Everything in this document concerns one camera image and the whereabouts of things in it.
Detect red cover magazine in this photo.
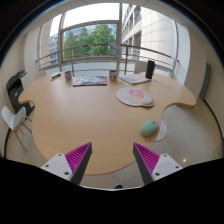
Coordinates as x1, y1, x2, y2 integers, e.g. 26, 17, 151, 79
72, 75, 109, 87

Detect white chair wooden legs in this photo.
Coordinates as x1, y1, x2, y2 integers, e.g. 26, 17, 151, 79
0, 105, 34, 152

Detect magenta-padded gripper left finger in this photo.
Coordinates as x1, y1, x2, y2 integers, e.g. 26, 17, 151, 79
40, 142, 93, 185

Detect blue and yellow magazine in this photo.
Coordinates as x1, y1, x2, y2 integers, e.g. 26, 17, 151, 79
118, 73, 152, 85

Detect pink round mouse pad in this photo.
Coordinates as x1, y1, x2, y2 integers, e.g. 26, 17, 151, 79
115, 86, 156, 108

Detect mint green computer mouse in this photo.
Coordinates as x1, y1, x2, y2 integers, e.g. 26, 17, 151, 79
139, 119, 160, 137

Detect metal balcony railing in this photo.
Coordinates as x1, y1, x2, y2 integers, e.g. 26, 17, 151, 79
35, 43, 180, 78

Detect black office printer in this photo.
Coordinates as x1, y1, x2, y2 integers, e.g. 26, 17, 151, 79
5, 70, 34, 116

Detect black cylindrical speaker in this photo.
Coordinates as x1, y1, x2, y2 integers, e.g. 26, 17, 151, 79
145, 59, 156, 80

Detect white round table base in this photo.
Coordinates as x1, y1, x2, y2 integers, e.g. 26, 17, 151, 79
154, 119, 168, 142

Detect dark grey door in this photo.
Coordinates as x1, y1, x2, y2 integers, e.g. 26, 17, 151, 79
199, 63, 212, 101

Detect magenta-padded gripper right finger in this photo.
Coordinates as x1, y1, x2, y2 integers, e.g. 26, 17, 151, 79
132, 142, 184, 186

